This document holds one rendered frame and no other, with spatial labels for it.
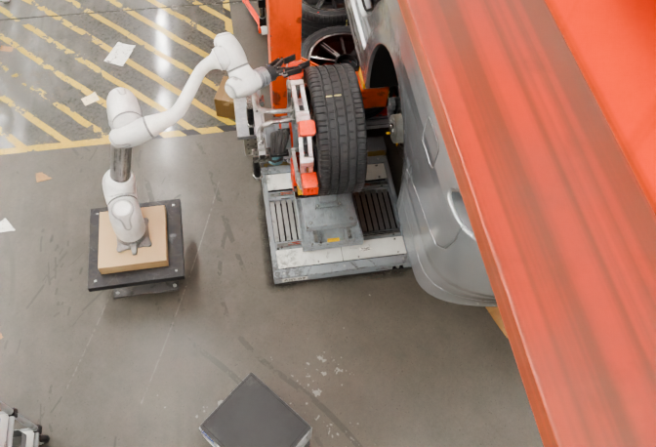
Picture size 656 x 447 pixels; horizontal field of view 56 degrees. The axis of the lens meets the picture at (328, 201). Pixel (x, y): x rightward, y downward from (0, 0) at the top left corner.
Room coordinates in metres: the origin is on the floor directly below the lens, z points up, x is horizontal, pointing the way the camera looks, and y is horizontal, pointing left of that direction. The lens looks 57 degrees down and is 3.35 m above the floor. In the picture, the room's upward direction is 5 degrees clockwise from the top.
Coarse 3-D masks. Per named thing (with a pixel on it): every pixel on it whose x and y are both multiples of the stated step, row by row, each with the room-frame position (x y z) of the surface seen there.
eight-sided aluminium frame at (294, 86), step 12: (288, 84) 2.18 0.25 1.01; (300, 84) 2.08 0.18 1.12; (288, 96) 2.22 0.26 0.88; (300, 120) 1.87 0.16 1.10; (300, 144) 1.79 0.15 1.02; (300, 156) 1.76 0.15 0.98; (312, 156) 1.76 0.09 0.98; (300, 168) 1.75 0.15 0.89; (312, 168) 1.74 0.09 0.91; (300, 180) 1.74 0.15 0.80
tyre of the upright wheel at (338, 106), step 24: (312, 72) 2.13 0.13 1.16; (336, 72) 2.15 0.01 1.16; (312, 96) 1.97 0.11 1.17; (336, 96) 1.98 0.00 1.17; (360, 96) 2.00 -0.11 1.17; (336, 120) 1.87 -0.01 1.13; (360, 120) 1.89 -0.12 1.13; (336, 144) 1.78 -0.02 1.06; (360, 144) 1.80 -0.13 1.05; (336, 168) 1.73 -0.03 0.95; (360, 168) 1.75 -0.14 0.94; (336, 192) 1.76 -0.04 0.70
